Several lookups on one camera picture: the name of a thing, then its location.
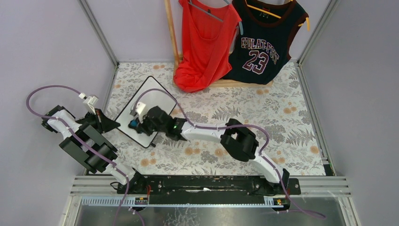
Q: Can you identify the blue black whiteboard eraser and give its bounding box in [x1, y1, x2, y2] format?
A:
[128, 119, 140, 129]

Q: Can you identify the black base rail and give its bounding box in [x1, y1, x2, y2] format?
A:
[110, 175, 301, 201]

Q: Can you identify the white board black frame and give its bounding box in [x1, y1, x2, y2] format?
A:
[115, 76, 176, 148]

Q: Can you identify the red tank top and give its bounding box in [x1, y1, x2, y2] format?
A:
[175, 0, 241, 93]

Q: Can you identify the yellow clothes hanger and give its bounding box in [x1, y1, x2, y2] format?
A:
[245, 0, 311, 31]

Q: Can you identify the wooden clothes rack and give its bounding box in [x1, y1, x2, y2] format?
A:
[164, 0, 273, 88]

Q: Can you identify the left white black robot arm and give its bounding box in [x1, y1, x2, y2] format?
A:
[42, 105, 140, 186]

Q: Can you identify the black number 23 jersey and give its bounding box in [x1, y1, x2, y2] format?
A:
[224, 0, 309, 85]

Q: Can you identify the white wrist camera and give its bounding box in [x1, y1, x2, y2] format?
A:
[78, 93, 98, 114]
[135, 102, 148, 123]

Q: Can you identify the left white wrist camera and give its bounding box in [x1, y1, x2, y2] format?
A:
[78, 93, 98, 114]

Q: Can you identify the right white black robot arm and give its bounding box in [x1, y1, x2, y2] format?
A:
[128, 106, 290, 185]

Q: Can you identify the white slotted cable duct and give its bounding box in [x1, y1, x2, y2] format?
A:
[81, 195, 289, 209]

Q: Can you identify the grey clothes hanger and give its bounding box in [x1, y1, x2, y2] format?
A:
[188, 0, 244, 35]

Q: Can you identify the floral table cloth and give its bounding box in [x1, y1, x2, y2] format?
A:
[105, 62, 325, 176]

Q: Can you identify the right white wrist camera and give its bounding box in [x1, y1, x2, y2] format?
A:
[135, 102, 148, 123]

